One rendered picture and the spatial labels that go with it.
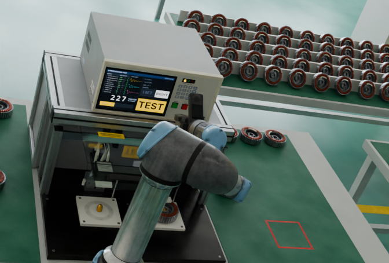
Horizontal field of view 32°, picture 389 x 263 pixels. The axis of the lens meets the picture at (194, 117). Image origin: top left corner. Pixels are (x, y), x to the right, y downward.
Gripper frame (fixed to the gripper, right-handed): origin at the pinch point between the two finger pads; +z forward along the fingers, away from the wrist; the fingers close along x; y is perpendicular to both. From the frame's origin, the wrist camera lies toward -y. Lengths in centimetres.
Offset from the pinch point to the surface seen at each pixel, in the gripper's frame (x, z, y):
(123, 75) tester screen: -21.7, 2.6, -11.1
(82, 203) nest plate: -26.4, 15.0, 37.6
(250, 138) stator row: 60, 64, 15
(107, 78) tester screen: -26.5, 3.4, -9.2
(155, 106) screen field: -7.1, 7.1, -1.3
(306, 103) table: 117, 114, -1
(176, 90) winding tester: -1.1, 4.0, -8.0
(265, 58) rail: 99, 140, -23
